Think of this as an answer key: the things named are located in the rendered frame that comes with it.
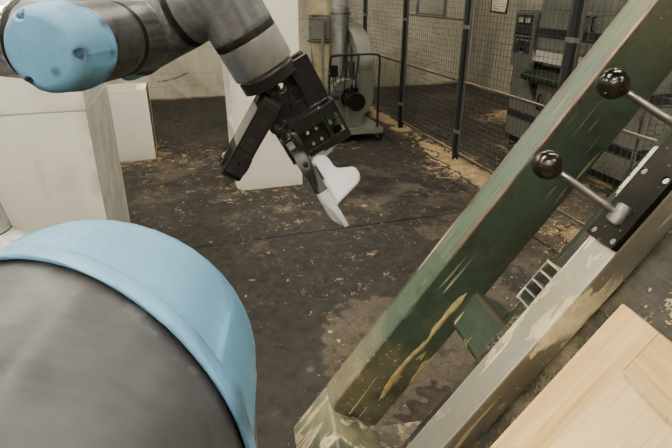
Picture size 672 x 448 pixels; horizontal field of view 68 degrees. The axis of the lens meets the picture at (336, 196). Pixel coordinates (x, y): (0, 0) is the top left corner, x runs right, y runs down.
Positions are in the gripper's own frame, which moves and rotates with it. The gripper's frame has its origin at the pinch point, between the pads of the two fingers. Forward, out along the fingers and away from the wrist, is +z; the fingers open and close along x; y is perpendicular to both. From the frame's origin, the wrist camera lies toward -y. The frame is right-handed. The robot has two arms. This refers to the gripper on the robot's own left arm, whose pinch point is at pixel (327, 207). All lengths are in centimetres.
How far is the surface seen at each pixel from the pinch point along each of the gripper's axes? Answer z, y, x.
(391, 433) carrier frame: 57, -13, 9
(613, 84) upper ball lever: -0.6, 35.9, -12.6
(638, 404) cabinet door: 22.7, 16.6, -30.9
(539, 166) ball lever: 4.7, 24.8, -11.3
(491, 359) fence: 25.8, 8.2, -14.1
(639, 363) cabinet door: 21.1, 19.6, -28.4
